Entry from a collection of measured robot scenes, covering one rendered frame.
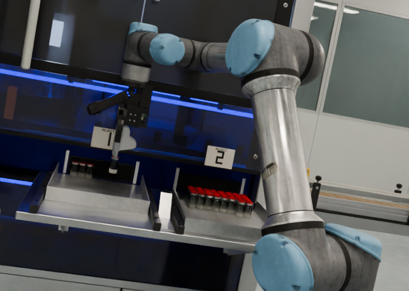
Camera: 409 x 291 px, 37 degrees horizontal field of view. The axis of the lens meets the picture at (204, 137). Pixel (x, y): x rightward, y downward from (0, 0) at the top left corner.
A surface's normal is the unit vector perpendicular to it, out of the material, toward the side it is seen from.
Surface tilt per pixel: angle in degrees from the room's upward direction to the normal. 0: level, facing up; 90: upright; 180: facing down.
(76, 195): 90
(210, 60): 111
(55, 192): 90
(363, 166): 90
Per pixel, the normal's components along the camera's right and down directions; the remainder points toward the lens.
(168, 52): 0.58, 0.20
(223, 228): 0.14, 0.14
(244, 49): -0.80, -0.21
